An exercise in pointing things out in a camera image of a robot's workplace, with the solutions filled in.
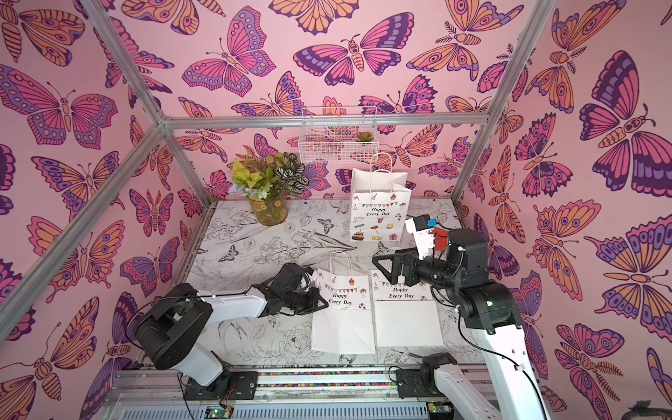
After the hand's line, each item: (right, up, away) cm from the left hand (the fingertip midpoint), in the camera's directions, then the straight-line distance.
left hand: (332, 304), depth 86 cm
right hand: (+15, +19, -24) cm, 34 cm away
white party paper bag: (+24, -3, 0) cm, 24 cm away
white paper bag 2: (+16, +34, +4) cm, 38 cm away
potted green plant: (-25, +42, +12) cm, 51 cm away
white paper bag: (+5, -6, -2) cm, 8 cm away
